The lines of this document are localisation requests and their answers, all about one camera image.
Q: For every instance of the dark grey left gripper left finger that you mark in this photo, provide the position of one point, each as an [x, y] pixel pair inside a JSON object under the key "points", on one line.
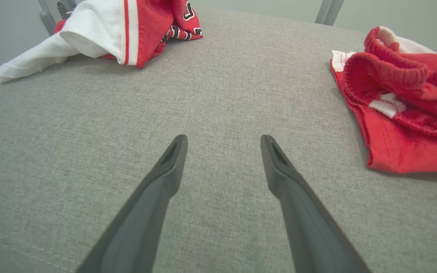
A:
{"points": [[142, 220]]}

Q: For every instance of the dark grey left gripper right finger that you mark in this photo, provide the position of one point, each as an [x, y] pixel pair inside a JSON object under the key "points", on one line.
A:
{"points": [[309, 227]]}

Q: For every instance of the red shorts with white trim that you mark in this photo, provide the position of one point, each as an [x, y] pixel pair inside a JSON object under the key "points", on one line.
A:
{"points": [[400, 151]]}

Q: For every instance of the red and white jersey shirt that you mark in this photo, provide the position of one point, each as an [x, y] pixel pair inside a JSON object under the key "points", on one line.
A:
{"points": [[146, 30]]}

